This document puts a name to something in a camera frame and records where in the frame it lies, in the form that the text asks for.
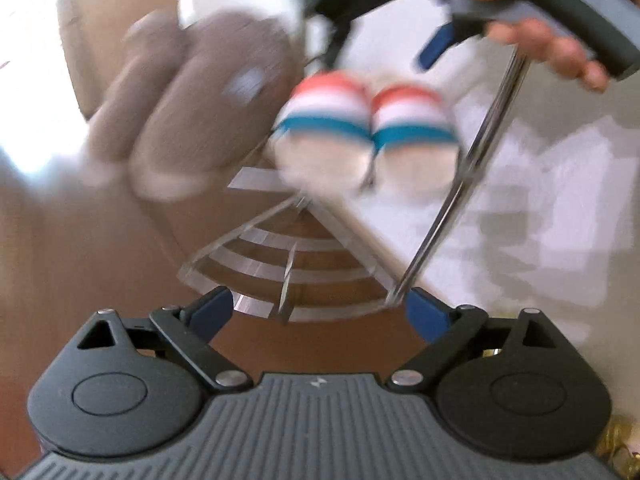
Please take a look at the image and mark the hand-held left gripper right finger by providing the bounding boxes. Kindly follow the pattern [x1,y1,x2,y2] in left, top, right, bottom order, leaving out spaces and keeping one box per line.
[389,287,564,392]

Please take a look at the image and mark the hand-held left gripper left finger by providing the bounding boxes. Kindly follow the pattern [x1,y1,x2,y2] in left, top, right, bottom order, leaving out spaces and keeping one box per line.
[76,285,254,394]

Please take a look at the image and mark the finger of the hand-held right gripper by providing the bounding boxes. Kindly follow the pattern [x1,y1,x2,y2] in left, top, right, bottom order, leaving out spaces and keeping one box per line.
[416,21,467,72]

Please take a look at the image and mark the metal shoe rack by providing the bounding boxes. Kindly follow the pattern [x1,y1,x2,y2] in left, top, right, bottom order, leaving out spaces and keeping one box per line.
[176,0,532,324]

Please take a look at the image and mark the striped slipper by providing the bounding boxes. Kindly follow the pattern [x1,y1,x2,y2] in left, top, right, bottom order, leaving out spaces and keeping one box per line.
[370,82,461,194]
[266,72,374,192]

